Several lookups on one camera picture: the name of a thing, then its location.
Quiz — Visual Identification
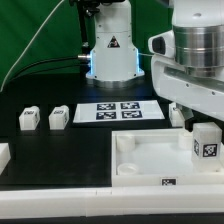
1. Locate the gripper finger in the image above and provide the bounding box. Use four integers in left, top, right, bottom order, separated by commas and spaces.
176, 104, 194, 122

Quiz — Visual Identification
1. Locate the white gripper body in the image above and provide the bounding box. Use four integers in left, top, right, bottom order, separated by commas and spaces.
148, 29, 224, 121

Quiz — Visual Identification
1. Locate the white square table top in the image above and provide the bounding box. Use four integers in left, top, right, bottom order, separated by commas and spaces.
111, 128, 224, 187

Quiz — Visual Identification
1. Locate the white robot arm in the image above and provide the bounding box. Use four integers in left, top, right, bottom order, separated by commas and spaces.
86, 0, 224, 121

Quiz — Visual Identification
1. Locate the white marker sheet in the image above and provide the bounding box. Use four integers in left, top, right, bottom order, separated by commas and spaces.
73, 100, 164, 123

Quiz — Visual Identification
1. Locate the white left block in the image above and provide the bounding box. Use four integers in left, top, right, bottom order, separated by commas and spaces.
0, 143, 11, 175

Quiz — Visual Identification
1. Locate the white front rail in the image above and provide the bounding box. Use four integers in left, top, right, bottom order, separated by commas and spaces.
0, 185, 224, 219

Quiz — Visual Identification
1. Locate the white cable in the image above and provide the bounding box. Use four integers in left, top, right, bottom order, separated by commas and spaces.
0, 0, 66, 91

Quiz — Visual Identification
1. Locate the black cable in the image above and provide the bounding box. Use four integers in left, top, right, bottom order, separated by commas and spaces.
0, 56, 93, 88

